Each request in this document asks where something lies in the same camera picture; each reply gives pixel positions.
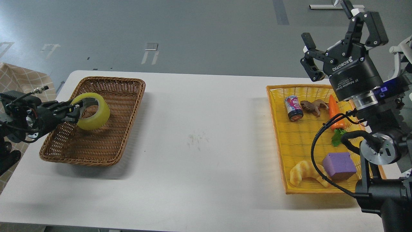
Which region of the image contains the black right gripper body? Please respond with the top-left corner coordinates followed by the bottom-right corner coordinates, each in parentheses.
top-left (325, 41), bottom-right (383, 101)

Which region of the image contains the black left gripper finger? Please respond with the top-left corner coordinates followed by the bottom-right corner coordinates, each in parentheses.
top-left (58, 110), bottom-right (80, 123)
top-left (56, 99), bottom-right (99, 111)

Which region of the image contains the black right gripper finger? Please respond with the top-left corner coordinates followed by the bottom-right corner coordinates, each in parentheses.
top-left (300, 33), bottom-right (337, 82)
top-left (341, 0), bottom-right (389, 52)

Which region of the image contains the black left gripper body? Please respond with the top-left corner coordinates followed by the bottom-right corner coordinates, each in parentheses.
top-left (25, 101), bottom-right (73, 136)

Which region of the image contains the yellow tape roll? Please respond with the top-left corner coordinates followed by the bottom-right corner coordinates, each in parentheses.
top-left (71, 92), bottom-right (110, 130)

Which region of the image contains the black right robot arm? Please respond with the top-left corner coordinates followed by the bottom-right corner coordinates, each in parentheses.
top-left (300, 0), bottom-right (412, 232)

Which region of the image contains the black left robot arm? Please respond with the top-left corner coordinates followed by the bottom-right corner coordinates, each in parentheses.
top-left (1, 86), bottom-right (104, 175)

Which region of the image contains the brown wicker basket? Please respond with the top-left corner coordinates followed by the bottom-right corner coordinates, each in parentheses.
top-left (39, 76), bottom-right (146, 166)

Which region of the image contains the white chair base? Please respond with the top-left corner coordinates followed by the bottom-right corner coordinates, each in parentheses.
top-left (388, 36), bottom-right (412, 80)

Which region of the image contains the brown toy frog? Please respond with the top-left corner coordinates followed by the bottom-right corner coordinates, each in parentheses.
top-left (300, 99), bottom-right (330, 117)

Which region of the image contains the small soda can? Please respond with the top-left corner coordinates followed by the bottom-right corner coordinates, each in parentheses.
top-left (284, 95), bottom-right (304, 121)

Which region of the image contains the beige checkered cloth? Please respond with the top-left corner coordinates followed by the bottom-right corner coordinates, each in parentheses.
top-left (0, 62), bottom-right (57, 194)

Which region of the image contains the orange toy carrot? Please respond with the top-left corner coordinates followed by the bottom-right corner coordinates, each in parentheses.
top-left (328, 95), bottom-right (346, 147)

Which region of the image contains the white stand base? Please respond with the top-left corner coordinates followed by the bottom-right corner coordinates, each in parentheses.
top-left (309, 5), bottom-right (365, 10)

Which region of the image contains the yellow plastic basket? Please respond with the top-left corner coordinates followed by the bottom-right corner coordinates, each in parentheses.
top-left (266, 84), bottom-right (362, 194)

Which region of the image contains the purple foam cube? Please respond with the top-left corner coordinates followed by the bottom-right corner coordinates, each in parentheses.
top-left (322, 152), bottom-right (357, 181)

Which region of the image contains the toy croissant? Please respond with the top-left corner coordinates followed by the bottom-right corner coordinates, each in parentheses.
top-left (289, 160), bottom-right (331, 188)

